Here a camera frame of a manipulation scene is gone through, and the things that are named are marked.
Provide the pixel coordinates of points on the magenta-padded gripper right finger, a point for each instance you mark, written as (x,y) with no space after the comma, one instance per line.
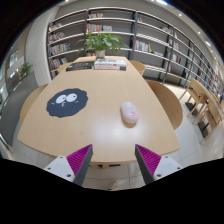
(149,160)

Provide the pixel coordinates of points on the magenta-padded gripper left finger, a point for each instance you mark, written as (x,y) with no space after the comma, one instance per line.
(78,160)

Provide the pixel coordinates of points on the pale pink computer mouse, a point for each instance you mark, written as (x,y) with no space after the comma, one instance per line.
(129,112)

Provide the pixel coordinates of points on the dark cartoon-face mouse pad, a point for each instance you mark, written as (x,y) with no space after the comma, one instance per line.
(66,105)

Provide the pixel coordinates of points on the light wooden slatted chair group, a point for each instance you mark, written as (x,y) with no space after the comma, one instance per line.
(196,88)

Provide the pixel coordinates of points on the black hardcover book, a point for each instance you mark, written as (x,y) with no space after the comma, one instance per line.
(80,66)

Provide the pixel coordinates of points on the white illustrated book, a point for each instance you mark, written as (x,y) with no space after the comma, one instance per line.
(110,64)

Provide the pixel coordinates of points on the small green plant on ledge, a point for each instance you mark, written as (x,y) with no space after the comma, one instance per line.
(25,69)

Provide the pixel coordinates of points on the green potted plant, white pot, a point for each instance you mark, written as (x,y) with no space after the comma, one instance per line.
(100,41)

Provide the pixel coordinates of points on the recessed ceiling light group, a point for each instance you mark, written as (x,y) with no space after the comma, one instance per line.
(161,1)

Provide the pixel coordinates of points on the grey wall bookshelf unit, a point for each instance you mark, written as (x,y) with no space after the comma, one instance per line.
(111,20)

